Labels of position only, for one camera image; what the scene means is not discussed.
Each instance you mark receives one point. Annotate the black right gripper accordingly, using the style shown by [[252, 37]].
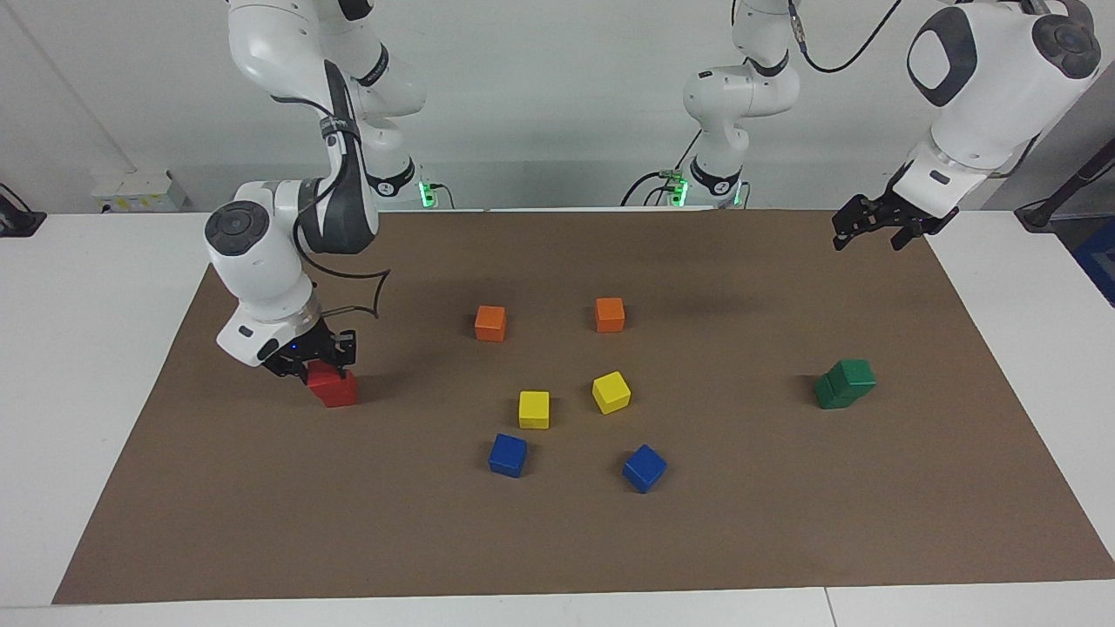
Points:
[[318, 341]]

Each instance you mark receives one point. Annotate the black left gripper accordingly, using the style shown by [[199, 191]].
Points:
[[888, 213]]

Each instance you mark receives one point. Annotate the red wooden block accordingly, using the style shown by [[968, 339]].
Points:
[[338, 394], [324, 375]]

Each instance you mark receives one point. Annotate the green wooden block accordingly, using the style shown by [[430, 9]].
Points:
[[854, 373], [834, 397]]

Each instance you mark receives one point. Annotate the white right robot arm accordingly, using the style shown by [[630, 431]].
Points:
[[261, 252]]

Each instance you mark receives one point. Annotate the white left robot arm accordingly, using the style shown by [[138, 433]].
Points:
[[984, 96]]

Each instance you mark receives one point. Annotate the brown table mat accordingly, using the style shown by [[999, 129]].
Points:
[[261, 488]]

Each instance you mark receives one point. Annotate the orange wooden block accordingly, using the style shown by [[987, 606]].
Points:
[[610, 314], [490, 323]]

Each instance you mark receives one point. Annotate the black stand with pole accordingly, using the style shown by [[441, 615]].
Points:
[[1058, 200]]

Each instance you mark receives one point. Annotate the green lit base connector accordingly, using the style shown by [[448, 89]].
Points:
[[675, 186], [427, 193]]

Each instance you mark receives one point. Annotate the blue wooden block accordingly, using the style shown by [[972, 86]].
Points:
[[508, 455], [645, 468]]

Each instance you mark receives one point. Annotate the yellow wooden block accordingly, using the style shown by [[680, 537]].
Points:
[[534, 409], [611, 392]]

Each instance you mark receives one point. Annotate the blue box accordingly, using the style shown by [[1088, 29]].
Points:
[[1099, 261]]

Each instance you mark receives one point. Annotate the black clamp base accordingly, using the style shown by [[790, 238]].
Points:
[[17, 219]]

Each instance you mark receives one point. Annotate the white wall socket box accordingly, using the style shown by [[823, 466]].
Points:
[[139, 192]]

